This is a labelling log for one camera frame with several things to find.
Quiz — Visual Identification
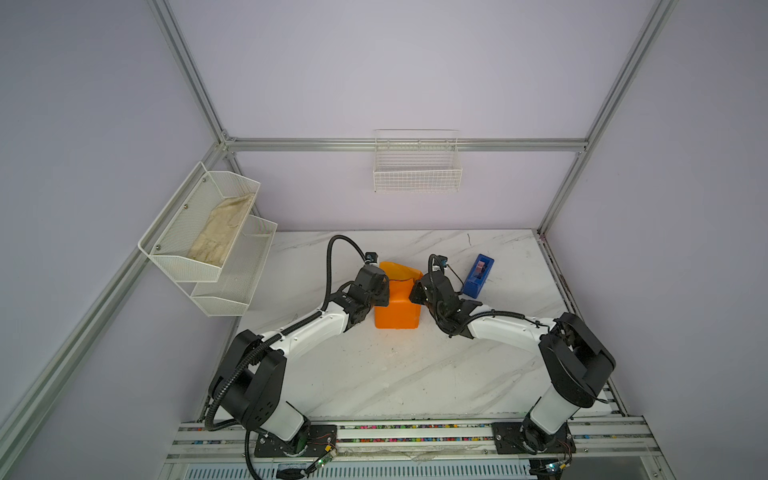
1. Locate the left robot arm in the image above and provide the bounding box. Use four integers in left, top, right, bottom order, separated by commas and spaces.
203, 264, 389, 444

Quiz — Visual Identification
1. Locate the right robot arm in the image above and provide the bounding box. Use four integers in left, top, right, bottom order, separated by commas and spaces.
409, 270, 616, 454

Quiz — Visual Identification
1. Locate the blue tape dispenser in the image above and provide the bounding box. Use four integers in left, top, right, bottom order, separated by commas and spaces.
462, 254, 495, 299

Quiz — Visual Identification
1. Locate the white lower mesh shelf bin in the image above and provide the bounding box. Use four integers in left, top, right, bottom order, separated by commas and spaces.
191, 215, 277, 317

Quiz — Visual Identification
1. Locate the white mesh shelf bin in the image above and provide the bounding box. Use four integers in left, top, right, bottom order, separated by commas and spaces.
191, 215, 277, 317
138, 164, 260, 283

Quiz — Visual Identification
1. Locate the beige cloth in bin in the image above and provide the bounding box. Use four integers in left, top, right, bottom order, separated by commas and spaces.
187, 193, 255, 267

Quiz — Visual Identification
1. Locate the white upper mesh shelf bin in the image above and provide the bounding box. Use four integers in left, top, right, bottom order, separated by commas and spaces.
138, 164, 260, 283

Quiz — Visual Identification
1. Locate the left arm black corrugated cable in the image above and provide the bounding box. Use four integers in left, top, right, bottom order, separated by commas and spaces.
203, 234, 368, 480

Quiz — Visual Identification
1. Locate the white wire wall basket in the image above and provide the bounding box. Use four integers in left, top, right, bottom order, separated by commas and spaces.
373, 129, 463, 193

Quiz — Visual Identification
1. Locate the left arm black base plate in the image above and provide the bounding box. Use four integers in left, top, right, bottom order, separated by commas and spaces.
250, 424, 338, 458

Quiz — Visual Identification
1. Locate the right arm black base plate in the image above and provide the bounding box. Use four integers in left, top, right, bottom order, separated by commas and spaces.
491, 421, 576, 455

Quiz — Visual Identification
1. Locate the aluminium frame rail front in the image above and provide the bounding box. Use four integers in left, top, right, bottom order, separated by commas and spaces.
159, 415, 675, 479

